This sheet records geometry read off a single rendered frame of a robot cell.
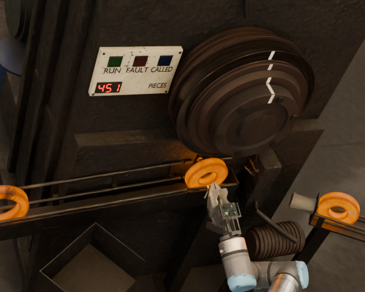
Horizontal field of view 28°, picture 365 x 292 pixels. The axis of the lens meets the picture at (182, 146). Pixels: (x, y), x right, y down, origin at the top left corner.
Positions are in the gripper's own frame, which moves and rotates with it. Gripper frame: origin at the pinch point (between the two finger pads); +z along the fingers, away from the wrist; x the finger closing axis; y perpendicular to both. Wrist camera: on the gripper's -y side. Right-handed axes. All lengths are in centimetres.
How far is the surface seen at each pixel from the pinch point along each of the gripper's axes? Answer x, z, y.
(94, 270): 45, -21, -8
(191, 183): 6.1, 3.5, -3.9
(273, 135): -8.5, 4.4, 31.6
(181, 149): 10.4, 13.7, 3.3
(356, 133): -151, 56, -96
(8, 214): 69, 2, -13
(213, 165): 0.4, 6.3, 4.6
